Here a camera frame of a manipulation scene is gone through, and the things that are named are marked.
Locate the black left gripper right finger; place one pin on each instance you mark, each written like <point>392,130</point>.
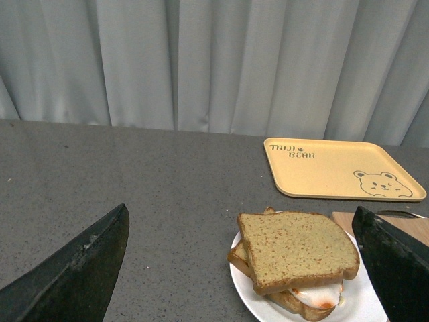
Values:
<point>397,266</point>

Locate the white round plate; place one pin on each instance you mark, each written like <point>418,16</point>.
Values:
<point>358,301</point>

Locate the bamboo cutting board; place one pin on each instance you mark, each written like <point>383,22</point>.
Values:
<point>418,228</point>

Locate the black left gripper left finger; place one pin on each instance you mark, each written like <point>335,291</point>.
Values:
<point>75,283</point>

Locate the bread slice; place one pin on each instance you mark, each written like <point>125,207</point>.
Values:
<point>289,250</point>
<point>237,257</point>

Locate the fried egg toy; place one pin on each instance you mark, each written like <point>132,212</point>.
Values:
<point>320,297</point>

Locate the yellow bear tray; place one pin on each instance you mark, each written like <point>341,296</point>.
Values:
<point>326,169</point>

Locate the grey pleated curtain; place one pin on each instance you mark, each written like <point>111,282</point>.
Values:
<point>336,70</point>

